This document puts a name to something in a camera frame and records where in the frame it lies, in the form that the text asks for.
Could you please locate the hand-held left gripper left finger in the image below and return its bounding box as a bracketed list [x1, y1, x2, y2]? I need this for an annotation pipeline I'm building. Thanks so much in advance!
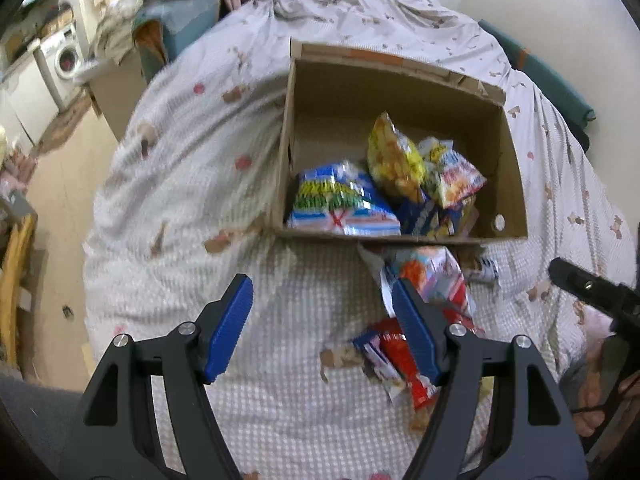
[60, 273, 256, 480]

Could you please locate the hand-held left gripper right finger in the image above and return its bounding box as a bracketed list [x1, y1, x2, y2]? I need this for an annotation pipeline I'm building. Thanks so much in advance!
[390, 277, 591, 480]

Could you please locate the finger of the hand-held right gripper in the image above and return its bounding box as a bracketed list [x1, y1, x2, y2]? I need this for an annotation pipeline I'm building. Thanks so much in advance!
[547, 257, 631, 318]

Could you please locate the white red cartoon snack bag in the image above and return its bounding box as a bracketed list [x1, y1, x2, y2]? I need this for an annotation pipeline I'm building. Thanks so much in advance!
[360, 245, 476, 321]

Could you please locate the brown snack packet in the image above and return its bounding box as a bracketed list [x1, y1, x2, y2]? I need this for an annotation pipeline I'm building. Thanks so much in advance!
[410, 405, 438, 433]

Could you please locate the blue yellow snack packet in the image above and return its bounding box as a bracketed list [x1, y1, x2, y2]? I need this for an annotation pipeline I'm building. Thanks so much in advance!
[400, 197, 478, 237]

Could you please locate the blue white snack bag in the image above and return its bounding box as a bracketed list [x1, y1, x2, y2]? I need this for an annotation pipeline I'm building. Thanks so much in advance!
[287, 160, 402, 237]

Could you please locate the white yellow red snack bag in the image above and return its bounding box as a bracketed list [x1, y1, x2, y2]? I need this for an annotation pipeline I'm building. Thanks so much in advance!
[417, 137, 488, 210]

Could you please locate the brown cardboard box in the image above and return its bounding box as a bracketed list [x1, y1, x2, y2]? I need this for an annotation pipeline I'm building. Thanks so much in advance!
[272, 37, 529, 247]

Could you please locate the person's right hand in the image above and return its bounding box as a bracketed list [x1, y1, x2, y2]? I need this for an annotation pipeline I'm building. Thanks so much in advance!
[575, 340, 640, 436]

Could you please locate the pink fuzzy cloth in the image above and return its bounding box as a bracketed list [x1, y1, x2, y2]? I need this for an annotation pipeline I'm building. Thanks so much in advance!
[582, 307, 616, 341]

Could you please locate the black cloth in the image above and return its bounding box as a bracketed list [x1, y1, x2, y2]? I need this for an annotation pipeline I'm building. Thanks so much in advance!
[570, 120, 592, 153]

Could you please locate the teal headboard cushion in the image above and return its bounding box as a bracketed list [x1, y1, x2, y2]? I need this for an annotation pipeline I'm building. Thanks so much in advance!
[477, 19, 596, 151]

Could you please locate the small side table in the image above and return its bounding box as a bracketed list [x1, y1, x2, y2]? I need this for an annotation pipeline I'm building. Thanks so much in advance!
[75, 52, 151, 141]

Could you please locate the brown floor rug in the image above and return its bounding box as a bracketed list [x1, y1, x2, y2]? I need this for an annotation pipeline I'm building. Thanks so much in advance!
[35, 92, 101, 156]

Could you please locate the white kitchen cabinet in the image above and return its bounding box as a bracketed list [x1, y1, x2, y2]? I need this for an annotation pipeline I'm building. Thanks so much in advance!
[0, 55, 58, 146]

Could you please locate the teal chair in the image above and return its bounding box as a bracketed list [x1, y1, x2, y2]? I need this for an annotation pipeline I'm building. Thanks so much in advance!
[131, 0, 223, 83]

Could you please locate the white washing machine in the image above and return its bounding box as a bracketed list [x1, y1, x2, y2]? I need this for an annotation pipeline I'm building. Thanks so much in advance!
[37, 27, 86, 111]

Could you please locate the pile of clothes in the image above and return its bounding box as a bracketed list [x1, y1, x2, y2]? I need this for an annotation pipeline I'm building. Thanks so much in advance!
[92, 0, 146, 63]

